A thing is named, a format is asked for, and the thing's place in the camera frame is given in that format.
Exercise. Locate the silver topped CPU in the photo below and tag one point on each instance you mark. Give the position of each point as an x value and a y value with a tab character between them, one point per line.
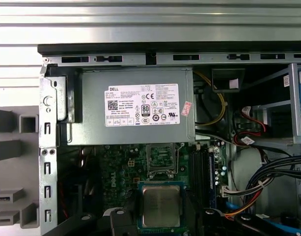
160	206

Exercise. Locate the grey parts rack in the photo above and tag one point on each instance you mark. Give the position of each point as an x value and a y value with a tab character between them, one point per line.
8	147

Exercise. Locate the black PC case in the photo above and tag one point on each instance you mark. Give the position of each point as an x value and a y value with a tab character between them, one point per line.
130	59

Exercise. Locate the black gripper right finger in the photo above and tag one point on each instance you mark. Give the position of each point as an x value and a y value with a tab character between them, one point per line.
194	216

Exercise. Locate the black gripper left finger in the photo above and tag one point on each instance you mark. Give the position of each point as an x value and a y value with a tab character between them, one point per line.
125	223

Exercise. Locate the green motherboard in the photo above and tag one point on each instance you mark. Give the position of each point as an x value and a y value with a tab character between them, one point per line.
120	159

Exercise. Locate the grey metal drive cage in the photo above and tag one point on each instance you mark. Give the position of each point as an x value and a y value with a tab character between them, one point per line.
295	98

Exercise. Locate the black RAM slot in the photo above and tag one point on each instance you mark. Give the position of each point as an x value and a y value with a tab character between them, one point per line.
205	172
200	172
194	172

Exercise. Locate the RAM stick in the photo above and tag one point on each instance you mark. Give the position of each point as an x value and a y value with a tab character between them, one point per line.
212	177

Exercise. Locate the metal locking lever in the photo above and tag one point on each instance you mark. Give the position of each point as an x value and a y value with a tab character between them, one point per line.
177	159

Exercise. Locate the grey power supply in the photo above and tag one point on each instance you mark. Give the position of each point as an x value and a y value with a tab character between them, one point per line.
91	110

